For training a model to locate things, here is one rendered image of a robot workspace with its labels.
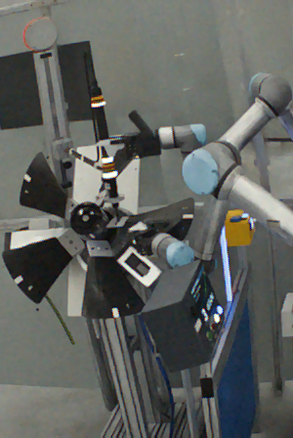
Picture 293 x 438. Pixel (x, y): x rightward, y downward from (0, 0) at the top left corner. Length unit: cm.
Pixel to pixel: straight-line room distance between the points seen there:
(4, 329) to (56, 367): 33
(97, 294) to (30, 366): 148
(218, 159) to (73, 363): 199
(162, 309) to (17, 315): 209
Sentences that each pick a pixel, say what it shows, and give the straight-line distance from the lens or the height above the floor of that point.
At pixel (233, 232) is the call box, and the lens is 284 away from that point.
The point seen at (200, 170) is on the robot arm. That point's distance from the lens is 210.
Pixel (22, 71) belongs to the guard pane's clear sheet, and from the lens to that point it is 345.
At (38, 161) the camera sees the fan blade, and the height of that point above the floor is 140.
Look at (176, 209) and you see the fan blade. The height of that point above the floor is 120.
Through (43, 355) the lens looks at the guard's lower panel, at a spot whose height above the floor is 26.
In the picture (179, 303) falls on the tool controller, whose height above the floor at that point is 125.
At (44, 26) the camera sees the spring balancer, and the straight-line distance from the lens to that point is 322.
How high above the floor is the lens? 198
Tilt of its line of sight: 18 degrees down
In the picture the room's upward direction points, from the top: 10 degrees counter-clockwise
